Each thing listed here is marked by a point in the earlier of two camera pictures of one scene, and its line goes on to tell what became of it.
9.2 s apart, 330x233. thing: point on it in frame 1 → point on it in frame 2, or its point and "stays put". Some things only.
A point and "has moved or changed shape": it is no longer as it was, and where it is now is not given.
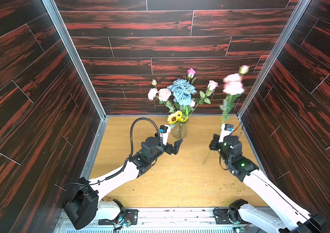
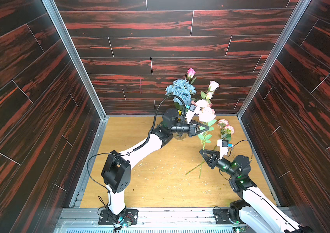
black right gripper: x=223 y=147 → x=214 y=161
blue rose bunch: x=182 y=91 stays put
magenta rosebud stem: x=190 y=73 stays put
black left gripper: x=173 y=148 → x=189 y=129
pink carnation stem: x=153 y=92 → x=205 y=138
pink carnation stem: x=234 y=86 has moved or changed shape
